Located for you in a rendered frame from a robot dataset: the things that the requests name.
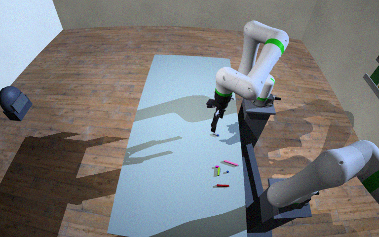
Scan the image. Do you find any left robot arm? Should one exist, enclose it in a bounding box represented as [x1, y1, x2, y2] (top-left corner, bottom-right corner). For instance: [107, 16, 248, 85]
[267, 140, 379, 209]

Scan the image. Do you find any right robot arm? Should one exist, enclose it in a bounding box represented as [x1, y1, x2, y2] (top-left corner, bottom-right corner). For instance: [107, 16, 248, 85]
[206, 21, 289, 108]

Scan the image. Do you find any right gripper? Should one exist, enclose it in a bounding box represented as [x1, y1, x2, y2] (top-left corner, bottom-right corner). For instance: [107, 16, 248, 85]
[211, 100, 228, 133]

